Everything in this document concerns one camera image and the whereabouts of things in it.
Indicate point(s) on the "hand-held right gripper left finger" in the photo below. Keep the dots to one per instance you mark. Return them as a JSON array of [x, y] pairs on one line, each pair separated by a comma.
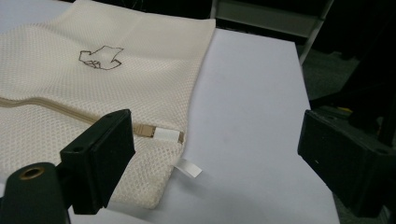
[[99, 161]]

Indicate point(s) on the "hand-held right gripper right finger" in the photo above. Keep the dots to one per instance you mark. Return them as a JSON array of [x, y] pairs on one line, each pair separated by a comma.
[[342, 155]]

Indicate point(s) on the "cream mesh laundry bag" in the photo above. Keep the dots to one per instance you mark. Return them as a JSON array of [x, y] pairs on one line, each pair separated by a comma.
[[102, 90]]

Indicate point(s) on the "grey metal shelf frame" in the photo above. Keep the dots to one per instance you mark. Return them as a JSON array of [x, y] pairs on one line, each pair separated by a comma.
[[280, 18]]

